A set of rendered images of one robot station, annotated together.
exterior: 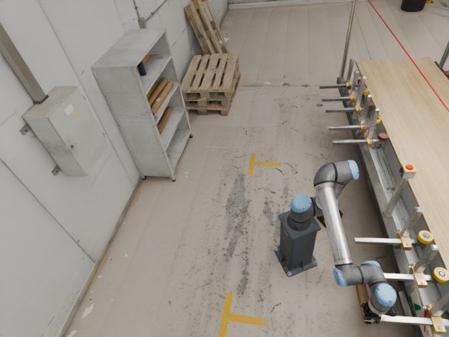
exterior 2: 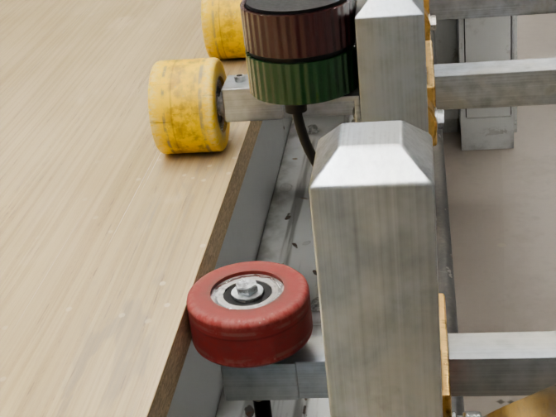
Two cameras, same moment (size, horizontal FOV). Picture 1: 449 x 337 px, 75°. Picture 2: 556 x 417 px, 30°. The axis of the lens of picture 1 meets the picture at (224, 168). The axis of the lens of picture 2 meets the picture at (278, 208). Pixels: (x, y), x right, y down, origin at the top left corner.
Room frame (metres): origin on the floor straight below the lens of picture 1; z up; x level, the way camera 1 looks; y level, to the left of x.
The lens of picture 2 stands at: (0.96, -1.09, 1.25)
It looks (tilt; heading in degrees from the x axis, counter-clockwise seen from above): 26 degrees down; 176
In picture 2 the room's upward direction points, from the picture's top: 6 degrees counter-clockwise
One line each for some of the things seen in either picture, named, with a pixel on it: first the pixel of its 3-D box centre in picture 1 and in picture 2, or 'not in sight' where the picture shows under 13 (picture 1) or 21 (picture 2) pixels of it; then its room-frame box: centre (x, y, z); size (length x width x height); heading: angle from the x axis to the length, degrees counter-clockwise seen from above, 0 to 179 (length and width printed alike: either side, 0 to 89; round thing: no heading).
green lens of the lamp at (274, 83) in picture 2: not in sight; (303, 64); (0.44, -1.04, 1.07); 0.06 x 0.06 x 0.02
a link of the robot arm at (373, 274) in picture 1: (371, 275); not in sight; (0.60, -0.65, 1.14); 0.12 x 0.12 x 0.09; 87
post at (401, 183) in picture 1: (395, 196); not in sight; (1.19, -1.16, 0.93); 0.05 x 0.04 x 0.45; 167
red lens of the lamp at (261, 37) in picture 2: not in sight; (299, 20); (0.44, -1.04, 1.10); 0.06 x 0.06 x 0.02
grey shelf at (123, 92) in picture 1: (153, 109); not in sight; (3.08, 0.73, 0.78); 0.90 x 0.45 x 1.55; 163
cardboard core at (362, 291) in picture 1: (365, 303); not in sight; (0.81, -0.96, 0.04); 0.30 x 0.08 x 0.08; 167
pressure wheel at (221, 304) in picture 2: not in sight; (256, 357); (0.38, -1.08, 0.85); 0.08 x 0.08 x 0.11
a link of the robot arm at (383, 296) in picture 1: (383, 297); not in sight; (0.48, -0.66, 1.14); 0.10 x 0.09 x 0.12; 177
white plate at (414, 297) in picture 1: (419, 314); not in sight; (0.48, -0.97, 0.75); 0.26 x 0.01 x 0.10; 167
